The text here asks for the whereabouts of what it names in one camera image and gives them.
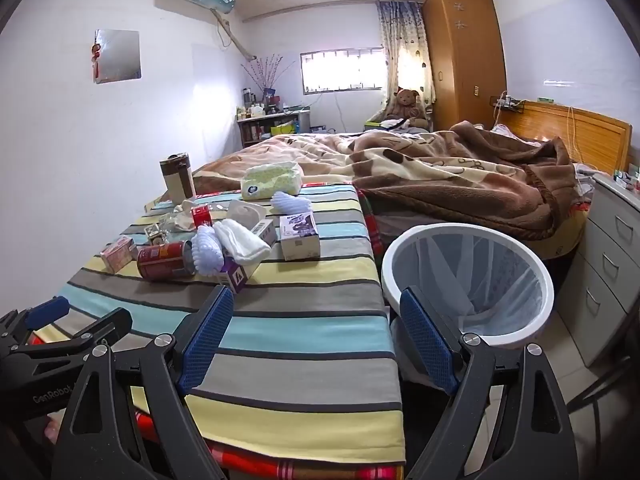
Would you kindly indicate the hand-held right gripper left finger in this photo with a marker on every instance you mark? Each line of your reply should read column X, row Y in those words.
column 205, row 340

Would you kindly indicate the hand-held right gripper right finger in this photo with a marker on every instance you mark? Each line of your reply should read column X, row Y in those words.
column 425, row 340

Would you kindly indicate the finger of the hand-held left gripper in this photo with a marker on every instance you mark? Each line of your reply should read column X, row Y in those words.
column 47, row 310
column 80, row 334

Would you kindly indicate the small purple box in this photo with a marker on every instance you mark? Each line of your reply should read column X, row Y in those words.
column 236, row 276

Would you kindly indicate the pink small box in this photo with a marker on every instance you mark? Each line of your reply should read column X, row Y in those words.
column 118, row 255

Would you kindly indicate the red drink can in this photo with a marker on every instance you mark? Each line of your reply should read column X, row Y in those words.
column 162, row 259

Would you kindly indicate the white cloth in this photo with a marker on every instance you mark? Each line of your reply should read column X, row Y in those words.
column 242, row 247

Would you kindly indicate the green printed box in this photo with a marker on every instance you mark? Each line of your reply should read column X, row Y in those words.
column 154, row 235

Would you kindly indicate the clear red-label plastic bottle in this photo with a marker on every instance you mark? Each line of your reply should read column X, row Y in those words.
column 202, row 217

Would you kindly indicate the white round trash bin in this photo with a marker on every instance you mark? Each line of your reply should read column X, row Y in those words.
column 542, row 305

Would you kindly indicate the white cardboard box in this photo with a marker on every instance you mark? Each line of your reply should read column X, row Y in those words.
column 265, row 231

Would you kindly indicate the white and purple box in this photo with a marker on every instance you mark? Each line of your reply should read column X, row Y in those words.
column 299, row 237

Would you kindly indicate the translucent ribbed plastic cup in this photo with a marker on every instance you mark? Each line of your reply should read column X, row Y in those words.
column 290, row 203

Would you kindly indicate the clear plastic bin liner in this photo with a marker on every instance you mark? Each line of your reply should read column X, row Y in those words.
column 475, row 270

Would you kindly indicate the striped tablecloth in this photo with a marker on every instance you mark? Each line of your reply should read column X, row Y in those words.
column 300, row 335

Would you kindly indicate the brown and beige thermos mug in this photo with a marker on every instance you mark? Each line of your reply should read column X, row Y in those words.
column 176, row 177

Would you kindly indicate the brown patterned blanket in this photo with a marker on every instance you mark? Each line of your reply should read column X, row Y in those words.
column 400, row 170

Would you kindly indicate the yellow bed mattress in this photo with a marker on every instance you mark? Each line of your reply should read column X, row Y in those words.
column 565, row 240

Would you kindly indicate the yellow-green tissue pack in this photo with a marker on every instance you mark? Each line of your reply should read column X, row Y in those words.
column 272, row 180

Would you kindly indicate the black metal chair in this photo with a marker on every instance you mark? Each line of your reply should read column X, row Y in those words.
column 597, row 386

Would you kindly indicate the grey drawer nightstand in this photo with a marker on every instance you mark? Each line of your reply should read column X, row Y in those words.
column 607, row 270

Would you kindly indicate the cluttered storage shelf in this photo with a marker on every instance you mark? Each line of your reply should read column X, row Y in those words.
column 272, row 125

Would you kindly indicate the brown teddy bear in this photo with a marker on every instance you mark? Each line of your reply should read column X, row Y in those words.
column 406, row 105

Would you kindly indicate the headboard power strip shelf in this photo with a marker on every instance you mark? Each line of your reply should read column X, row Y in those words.
column 507, row 105

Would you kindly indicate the red hanging ornament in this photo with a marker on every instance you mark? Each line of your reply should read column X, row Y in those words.
column 95, row 55

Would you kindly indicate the assorted medicine boxes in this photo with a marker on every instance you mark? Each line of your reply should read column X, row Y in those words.
column 627, row 177

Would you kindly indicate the vase of flower branches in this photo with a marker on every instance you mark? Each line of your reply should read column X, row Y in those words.
column 265, row 72

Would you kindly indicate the barred window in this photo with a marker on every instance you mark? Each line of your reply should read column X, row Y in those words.
column 342, row 71

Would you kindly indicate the wooden wardrobe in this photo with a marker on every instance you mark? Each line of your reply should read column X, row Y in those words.
column 465, row 55

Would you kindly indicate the patterned curtain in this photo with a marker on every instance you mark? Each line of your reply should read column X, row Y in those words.
column 402, row 45

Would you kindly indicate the wrapped air conditioner pipe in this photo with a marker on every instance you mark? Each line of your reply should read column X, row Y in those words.
column 235, row 35

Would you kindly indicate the silver wall mirror panel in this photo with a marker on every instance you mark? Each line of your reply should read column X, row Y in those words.
column 117, row 55

